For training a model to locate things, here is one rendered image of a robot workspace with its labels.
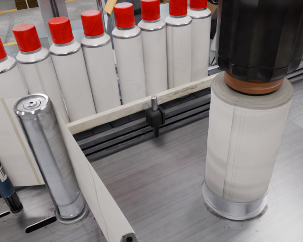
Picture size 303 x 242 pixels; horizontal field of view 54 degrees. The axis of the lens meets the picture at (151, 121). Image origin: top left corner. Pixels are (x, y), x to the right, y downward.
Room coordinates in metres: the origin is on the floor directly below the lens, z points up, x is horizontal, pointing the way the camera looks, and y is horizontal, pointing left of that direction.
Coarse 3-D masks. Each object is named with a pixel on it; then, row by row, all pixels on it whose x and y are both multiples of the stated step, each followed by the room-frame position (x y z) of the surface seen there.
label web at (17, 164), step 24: (0, 120) 0.28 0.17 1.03; (0, 144) 0.28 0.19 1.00; (24, 144) 0.28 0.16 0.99; (72, 144) 0.23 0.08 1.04; (0, 168) 0.27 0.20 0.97; (24, 168) 0.28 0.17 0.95; (0, 192) 0.27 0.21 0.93; (96, 192) 0.18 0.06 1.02; (96, 216) 0.21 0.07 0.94; (120, 216) 0.13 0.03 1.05
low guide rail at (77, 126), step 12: (192, 84) 0.52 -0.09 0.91; (204, 84) 0.53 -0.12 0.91; (156, 96) 0.49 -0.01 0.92; (168, 96) 0.50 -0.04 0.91; (180, 96) 0.51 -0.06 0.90; (120, 108) 0.46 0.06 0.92; (132, 108) 0.47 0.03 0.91; (84, 120) 0.43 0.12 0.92; (96, 120) 0.44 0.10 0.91; (108, 120) 0.44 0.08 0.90; (72, 132) 0.42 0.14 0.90
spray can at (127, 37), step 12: (120, 12) 0.50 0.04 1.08; (132, 12) 0.51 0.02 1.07; (120, 24) 0.50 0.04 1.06; (132, 24) 0.50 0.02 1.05; (120, 36) 0.49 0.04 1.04; (132, 36) 0.49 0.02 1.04; (120, 48) 0.49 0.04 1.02; (132, 48) 0.49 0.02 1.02; (120, 60) 0.49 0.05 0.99; (132, 60) 0.49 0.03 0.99; (120, 72) 0.50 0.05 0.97; (132, 72) 0.49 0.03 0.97; (144, 72) 0.51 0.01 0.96; (120, 84) 0.50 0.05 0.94; (132, 84) 0.49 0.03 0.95; (144, 84) 0.51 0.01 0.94; (132, 96) 0.49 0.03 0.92; (144, 96) 0.50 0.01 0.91
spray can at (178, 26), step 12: (180, 0) 0.54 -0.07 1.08; (180, 12) 0.54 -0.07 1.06; (168, 24) 0.54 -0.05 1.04; (180, 24) 0.53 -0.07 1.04; (168, 36) 0.54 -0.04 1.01; (180, 36) 0.53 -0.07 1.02; (168, 48) 0.54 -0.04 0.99; (180, 48) 0.53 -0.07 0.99; (168, 60) 0.54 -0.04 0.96; (180, 60) 0.53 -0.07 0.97; (168, 72) 0.54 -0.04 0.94; (180, 72) 0.53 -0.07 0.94; (168, 84) 0.54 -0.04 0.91; (180, 84) 0.53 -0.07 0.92
